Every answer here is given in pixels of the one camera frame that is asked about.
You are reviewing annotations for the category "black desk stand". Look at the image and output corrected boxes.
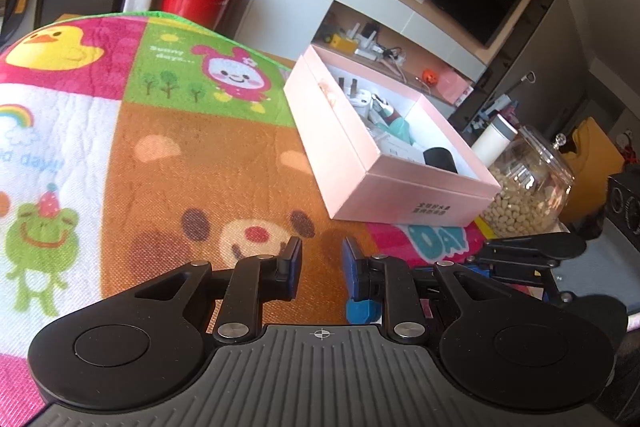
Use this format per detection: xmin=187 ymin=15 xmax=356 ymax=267
xmin=423 ymin=147 xmax=459 ymax=176

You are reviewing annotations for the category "white handled mop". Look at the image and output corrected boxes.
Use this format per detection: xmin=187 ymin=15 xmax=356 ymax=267
xmin=492 ymin=72 xmax=537 ymax=118

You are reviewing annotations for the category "teal handheld fan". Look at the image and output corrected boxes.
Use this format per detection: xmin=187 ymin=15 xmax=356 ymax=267
xmin=372 ymin=117 xmax=417 ymax=146

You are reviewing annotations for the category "small white box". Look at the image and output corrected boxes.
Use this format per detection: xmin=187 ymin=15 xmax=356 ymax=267
xmin=384 ymin=141 xmax=427 ymax=166

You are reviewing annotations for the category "black appliance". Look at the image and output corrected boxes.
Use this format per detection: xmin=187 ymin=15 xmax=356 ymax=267
xmin=607 ymin=172 xmax=640 ymax=254

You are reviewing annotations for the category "white power adapter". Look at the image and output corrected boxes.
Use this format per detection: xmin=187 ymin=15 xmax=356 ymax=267
xmin=339 ymin=77 xmax=377 ymax=118

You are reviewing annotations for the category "colourful cartoon printed mat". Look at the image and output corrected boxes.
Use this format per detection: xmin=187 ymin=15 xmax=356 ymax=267
xmin=0 ymin=11 xmax=501 ymax=413

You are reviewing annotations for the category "mustard yellow chair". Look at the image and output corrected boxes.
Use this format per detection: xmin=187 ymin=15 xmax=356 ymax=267
xmin=565 ymin=117 xmax=627 ymax=228

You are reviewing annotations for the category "yellow shelf box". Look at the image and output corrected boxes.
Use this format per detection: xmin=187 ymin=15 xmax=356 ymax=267
xmin=327 ymin=34 xmax=359 ymax=53

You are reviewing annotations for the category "white router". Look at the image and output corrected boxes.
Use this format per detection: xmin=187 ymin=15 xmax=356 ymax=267
xmin=345 ymin=23 xmax=379 ymax=53

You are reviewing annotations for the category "glass jar of nuts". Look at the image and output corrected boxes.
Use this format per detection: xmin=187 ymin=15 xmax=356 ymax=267
xmin=482 ymin=124 xmax=576 ymax=238

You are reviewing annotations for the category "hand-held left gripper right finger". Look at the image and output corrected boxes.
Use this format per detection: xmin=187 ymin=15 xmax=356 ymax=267
xmin=341 ymin=235 xmax=532 ymax=343

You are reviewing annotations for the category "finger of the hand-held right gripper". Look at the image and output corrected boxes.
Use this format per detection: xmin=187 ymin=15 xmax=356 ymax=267
xmin=465 ymin=232 xmax=589 ymax=271
xmin=346 ymin=264 xmax=576 ymax=324

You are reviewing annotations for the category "pink shelf box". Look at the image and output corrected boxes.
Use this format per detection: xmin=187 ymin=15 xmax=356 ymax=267
xmin=435 ymin=69 xmax=474 ymax=106

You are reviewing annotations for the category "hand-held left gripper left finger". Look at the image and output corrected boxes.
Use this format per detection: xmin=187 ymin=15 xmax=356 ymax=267
xmin=102 ymin=236 xmax=304 ymax=344

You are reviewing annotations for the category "pink cardboard box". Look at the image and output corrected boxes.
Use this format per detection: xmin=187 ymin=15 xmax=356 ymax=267
xmin=283 ymin=45 xmax=502 ymax=228

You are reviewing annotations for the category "white thermos bottle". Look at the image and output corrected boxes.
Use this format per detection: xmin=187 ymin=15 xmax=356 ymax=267
xmin=471 ymin=113 xmax=517 ymax=166

